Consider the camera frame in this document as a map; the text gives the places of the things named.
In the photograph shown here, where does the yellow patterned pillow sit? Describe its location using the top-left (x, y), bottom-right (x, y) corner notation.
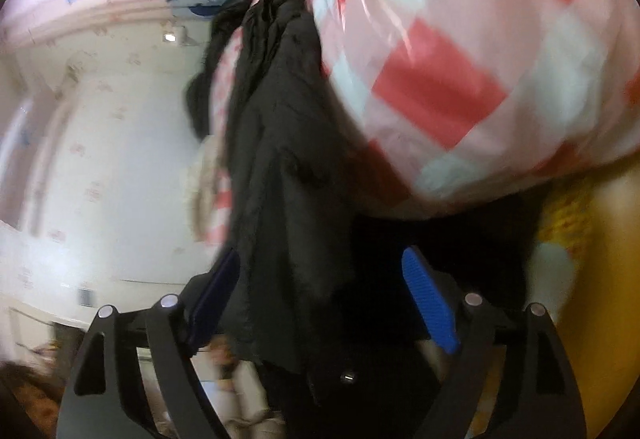
top-left (526, 176), bottom-right (596, 322)

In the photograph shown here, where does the red white checkered bedsheet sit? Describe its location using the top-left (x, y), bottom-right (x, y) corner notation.
top-left (188, 0), bottom-right (640, 245)

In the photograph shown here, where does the cream knitted garment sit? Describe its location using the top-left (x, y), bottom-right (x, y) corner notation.
top-left (183, 135), bottom-right (222, 242)

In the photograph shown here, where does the black jacket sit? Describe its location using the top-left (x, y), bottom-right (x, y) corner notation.
top-left (222, 0), bottom-right (544, 438)

